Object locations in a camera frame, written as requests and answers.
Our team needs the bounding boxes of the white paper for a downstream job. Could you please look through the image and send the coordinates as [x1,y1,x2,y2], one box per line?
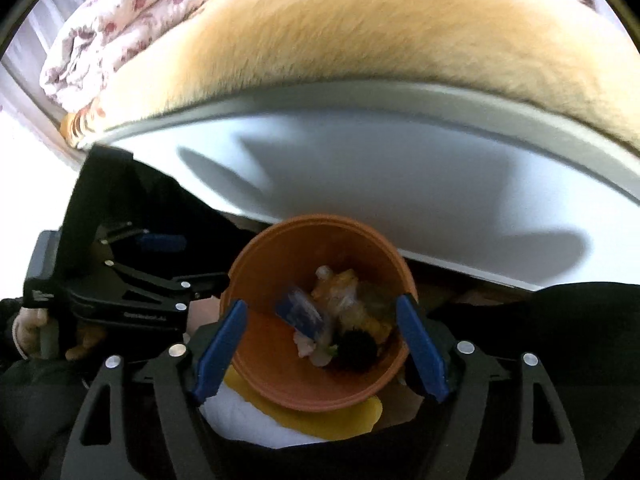
[292,330,336,367]

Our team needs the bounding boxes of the yellow plush blanket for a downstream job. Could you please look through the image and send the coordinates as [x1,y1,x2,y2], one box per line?
[60,0,640,156]

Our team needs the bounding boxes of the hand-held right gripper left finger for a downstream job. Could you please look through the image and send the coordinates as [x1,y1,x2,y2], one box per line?
[60,299,249,480]

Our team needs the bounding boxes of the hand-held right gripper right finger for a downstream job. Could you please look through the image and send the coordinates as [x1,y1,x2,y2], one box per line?
[395,293,586,480]

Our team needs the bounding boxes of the person's left hand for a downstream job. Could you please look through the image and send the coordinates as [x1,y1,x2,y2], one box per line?
[12,307,49,361]

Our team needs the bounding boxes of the floral quilt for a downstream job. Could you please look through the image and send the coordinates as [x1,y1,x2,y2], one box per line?
[40,0,238,113]

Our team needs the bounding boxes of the orange plastic bucket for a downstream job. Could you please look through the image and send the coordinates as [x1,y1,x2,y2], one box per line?
[220,214,420,413]

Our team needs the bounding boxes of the black fuzzy ball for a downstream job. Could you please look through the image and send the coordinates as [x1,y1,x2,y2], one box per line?
[332,327,380,373]

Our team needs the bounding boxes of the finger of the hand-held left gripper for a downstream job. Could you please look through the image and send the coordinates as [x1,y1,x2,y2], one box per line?
[97,222,187,253]
[74,260,231,332]

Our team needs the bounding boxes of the yellow and white cloth item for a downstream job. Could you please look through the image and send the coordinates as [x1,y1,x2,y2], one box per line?
[199,365,385,448]

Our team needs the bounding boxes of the blue packet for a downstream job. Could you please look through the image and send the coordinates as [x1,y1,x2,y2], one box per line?
[274,285,331,343]

